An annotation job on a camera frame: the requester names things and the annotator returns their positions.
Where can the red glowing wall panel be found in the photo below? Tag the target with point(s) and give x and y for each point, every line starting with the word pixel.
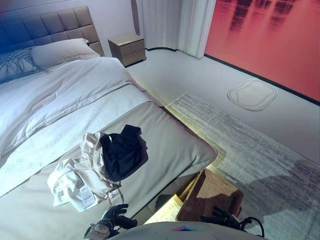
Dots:
pixel 262 37

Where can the brown two-drawer nightstand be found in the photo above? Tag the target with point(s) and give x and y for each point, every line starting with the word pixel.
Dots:
pixel 130 48

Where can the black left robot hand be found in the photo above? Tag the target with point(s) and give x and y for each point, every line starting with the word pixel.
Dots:
pixel 117 220

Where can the white pillow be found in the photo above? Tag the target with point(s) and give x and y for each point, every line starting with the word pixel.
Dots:
pixel 62 51

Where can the white duvet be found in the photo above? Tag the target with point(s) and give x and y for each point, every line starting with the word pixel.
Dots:
pixel 62 95

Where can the white garment with label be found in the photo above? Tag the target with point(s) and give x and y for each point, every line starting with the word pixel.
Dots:
pixel 65 185

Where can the brown tufted headboard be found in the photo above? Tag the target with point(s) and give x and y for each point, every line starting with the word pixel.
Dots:
pixel 62 22

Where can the black garment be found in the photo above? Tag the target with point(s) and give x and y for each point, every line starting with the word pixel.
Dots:
pixel 125 155

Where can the grey patterned fringed cushion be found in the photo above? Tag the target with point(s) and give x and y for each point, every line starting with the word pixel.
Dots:
pixel 15 65

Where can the beige bed cover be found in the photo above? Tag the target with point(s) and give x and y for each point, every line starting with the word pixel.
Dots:
pixel 175 145

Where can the grey robot torso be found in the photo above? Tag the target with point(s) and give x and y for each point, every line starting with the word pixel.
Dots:
pixel 162 231

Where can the grey striped area rug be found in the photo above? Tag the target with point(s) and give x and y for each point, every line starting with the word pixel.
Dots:
pixel 250 150

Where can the white curtain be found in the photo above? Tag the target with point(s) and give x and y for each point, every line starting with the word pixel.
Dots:
pixel 162 22

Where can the brown wicker laundry basket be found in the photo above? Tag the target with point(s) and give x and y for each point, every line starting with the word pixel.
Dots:
pixel 212 192

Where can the small white floor mat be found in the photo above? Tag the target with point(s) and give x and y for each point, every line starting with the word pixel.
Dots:
pixel 252 95

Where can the white textured blanket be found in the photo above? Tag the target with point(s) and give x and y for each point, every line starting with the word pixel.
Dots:
pixel 75 125

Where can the beige garment with tag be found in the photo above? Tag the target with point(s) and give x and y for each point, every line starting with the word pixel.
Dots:
pixel 92 160

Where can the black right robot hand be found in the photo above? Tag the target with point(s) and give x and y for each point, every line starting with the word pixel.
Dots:
pixel 226 216

